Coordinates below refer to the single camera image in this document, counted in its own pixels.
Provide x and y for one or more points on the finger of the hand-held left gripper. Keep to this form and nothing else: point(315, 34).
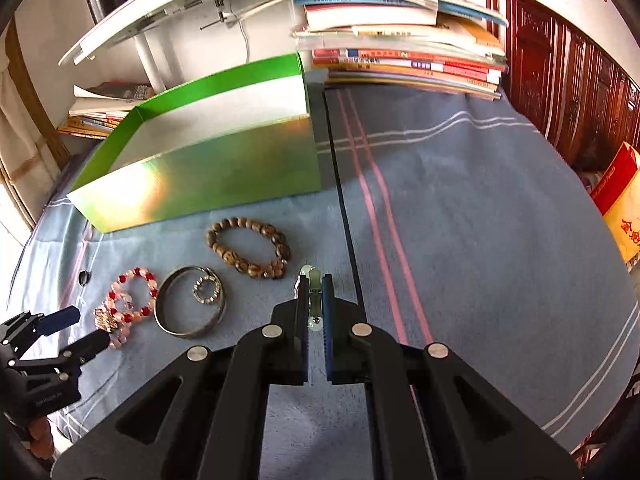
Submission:
point(87, 347)
point(60, 320)

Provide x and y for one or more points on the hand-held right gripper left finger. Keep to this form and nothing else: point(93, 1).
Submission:
point(301, 340)

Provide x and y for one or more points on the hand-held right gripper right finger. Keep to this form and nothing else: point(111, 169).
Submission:
point(328, 332)

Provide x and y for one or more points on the silver metal bangle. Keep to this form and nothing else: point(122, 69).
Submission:
point(190, 332)

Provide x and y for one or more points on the green cardboard box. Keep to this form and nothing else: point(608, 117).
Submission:
point(225, 180)

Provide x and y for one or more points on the person's left hand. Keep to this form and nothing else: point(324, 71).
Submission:
point(42, 437)

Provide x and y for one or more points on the blue striped blanket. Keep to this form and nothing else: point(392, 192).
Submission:
point(450, 210)

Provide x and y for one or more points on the leaning stack of books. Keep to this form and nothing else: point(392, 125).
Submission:
point(100, 105)

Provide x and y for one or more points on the tall stack of books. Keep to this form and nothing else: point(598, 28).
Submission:
point(400, 25)

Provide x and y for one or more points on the red and yellow bag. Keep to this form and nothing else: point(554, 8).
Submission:
point(622, 210)

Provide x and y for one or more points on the white desk shelf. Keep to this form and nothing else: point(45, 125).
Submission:
point(150, 10)

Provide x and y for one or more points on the carved wooden headboard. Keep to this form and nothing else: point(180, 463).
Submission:
point(550, 60)

